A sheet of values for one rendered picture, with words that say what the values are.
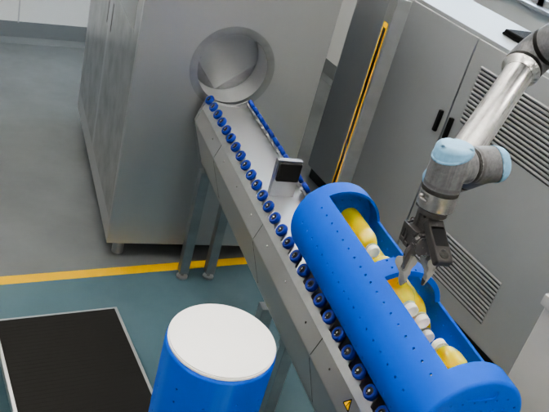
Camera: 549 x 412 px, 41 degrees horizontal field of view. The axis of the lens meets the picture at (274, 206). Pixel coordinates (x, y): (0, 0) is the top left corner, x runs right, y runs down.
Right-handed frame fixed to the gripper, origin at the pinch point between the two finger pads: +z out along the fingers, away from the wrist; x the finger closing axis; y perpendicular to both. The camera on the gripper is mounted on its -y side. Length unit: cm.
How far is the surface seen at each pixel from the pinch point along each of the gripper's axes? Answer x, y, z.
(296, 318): 9, 39, 39
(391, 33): -37, 108, -38
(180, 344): 55, 7, 23
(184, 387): 54, 0, 30
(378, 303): 5.5, 3.9, 9.0
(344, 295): 8.5, 15.7, 14.7
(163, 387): 57, 6, 35
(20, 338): 84, 115, 103
